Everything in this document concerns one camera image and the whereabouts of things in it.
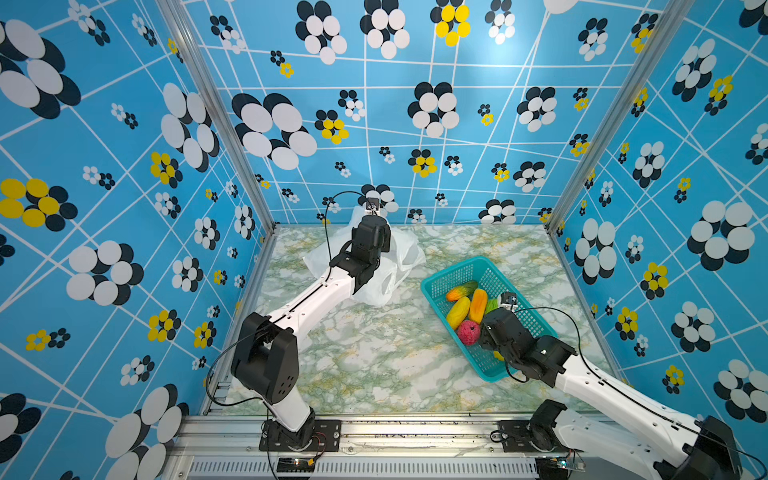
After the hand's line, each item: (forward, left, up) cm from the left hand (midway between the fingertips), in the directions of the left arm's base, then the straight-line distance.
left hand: (376, 222), depth 84 cm
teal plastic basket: (-7, -38, -21) cm, 43 cm away
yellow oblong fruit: (-16, -25, -23) cm, 38 cm away
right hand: (-24, -32, -16) cm, 43 cm away
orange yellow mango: (-14, -32, -23) cm, 42 cm away
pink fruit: (-23, -27, -21) cm, 42 cm away
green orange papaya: (-8, -28, -23) cm, 37 cm away
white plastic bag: (0, -8, -14) cm, 17 cm away
